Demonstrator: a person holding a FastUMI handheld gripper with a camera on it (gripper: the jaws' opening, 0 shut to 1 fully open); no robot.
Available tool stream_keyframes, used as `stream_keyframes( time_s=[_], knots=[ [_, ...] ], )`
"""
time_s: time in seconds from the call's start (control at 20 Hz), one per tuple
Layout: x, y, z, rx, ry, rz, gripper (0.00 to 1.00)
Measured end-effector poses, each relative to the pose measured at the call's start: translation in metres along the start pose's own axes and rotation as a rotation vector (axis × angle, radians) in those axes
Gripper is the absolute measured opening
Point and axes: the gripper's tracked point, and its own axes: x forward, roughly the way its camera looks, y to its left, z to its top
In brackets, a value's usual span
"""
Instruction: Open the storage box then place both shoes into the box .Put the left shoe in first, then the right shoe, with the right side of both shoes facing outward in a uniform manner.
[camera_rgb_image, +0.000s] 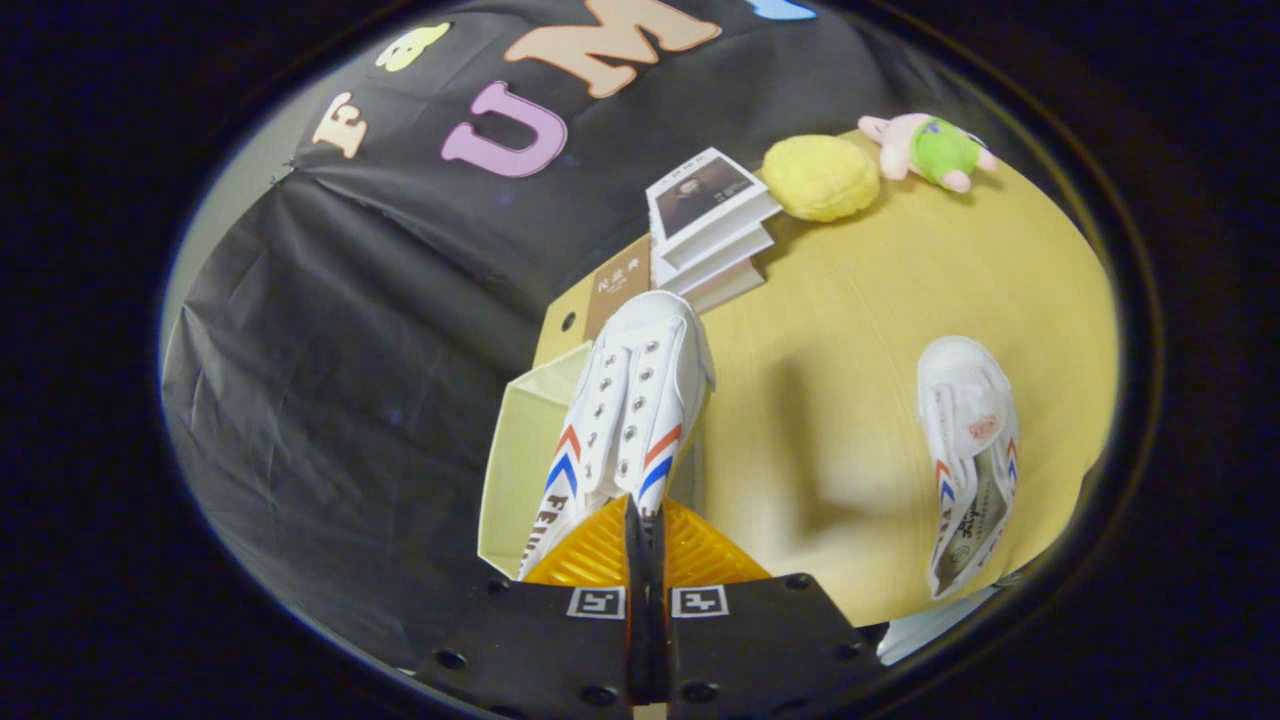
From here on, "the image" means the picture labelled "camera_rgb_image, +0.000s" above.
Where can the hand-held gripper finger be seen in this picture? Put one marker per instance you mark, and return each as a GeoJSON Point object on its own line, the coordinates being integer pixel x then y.
{"type": "Point", "coordinates": [658, 620]}
{"type": "Point", "coordinates": [636, 620]}

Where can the grey storage box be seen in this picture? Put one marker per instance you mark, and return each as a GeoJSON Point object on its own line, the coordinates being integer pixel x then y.
{"type": "Point", "coordinates": [520, 450]}

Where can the white striped canvas shoe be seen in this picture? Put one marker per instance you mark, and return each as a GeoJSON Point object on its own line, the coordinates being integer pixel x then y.
{"type": "Point", "coordinates": [965, 400]}
{"type": "Point", "coordinates": [650, 370]}

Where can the brown cover book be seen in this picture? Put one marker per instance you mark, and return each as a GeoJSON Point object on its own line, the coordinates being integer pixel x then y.
{"type": "Point", "coordinates": [618, 285]}

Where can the white paperback book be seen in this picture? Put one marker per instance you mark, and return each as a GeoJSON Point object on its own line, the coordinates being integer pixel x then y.
{"type": "Point", "coordinates": [735, 288]}
{"type": "Point", "coordinates": [725, 260]}

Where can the black backdrop cloth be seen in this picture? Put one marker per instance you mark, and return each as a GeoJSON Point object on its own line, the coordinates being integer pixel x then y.
{"type": "Point", "coordinates": [350, 350]}

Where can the white portrait cover book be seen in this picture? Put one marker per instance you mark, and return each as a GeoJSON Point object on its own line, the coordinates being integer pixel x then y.
{"type": "Point", "coordinates": [705, 190]}

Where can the yellow round bread plush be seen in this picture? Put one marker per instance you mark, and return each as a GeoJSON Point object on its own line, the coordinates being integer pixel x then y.
{"type": "Point", "coordinates": [820, 178]}

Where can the pink plush toy green shirt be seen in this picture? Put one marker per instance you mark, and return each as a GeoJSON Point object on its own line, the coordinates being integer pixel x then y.
{"type": "Point", "coordinates": [935, 150]}

